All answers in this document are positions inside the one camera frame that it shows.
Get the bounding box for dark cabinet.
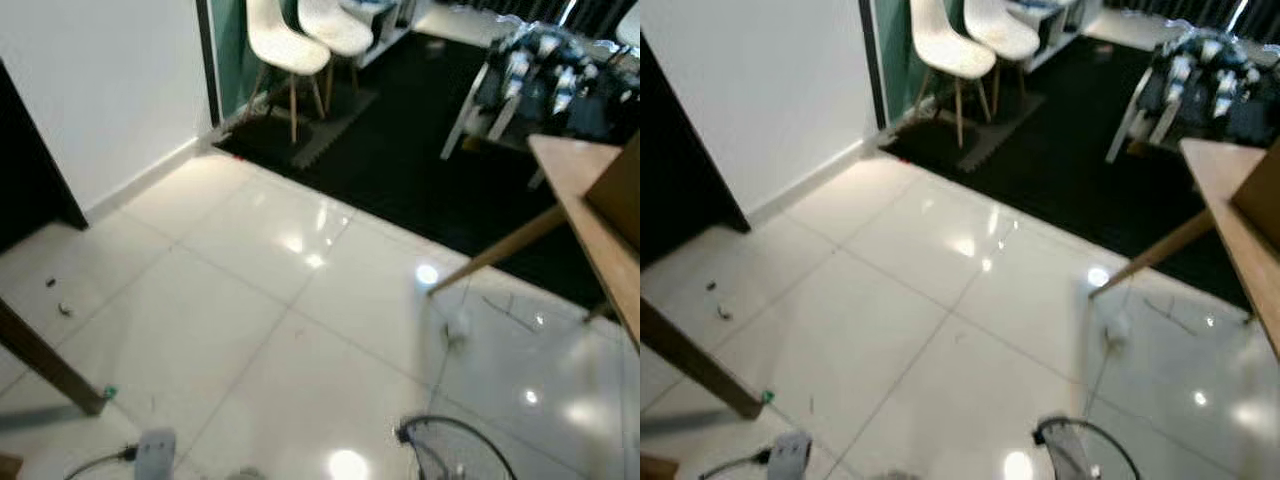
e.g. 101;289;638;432
0;58;88;253
640;33;752;267

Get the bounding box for light wooden table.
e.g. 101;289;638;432
1088;138;1280;363
428;134;641;343

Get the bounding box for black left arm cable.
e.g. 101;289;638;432
697;449;772;480
64;447;138;480

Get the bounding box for black floor mat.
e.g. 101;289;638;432
880;35;1256;313
214;33;641;313

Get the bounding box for white shelf unit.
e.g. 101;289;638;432
1008;0;1103;73
345;0;426;67

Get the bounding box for slanted wooden furniture leg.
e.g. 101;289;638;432
640;297;767;420
0;298;108;417

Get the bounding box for white rack with dark gear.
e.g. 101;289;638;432
443;20;641;163
1105;28;1280;167

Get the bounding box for white plastic chair wooden legs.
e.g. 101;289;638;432
298;0;376;93
246;0;332;144
962;0;1041;103
905;0;999;150

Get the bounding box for black door frame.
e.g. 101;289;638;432
857;0;890;133
196;0;222;128

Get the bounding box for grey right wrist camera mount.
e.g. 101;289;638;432
1043;424;1093;480
412;438;456;480

